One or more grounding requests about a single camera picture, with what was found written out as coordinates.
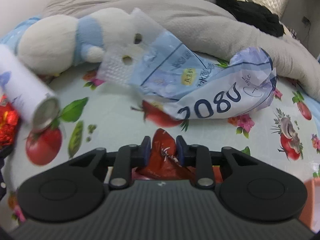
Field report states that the blue white plastic bag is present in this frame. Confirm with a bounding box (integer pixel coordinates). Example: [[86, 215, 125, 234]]
[[97, 9, 277, 120]]

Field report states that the white spray can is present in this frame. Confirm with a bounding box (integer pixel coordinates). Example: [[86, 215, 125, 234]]
[[1, 44, 60, 132]]

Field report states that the red foil snack packet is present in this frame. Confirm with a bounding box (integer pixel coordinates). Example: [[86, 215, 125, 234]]
[[0, 94, 20, 148]]

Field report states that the pink box with white interior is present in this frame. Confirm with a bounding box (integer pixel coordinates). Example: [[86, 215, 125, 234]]
[[299, 178, 320, 232]]

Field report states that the grey duvet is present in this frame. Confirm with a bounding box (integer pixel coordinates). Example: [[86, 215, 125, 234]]
[[42, 0, 319, 100]]

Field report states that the white blue plush toy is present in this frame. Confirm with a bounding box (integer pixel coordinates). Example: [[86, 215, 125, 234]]
[[16, 8, 143, 75]]

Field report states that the black clothes pile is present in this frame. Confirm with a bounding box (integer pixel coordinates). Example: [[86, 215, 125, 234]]
[[215, 0, 284, 37]]

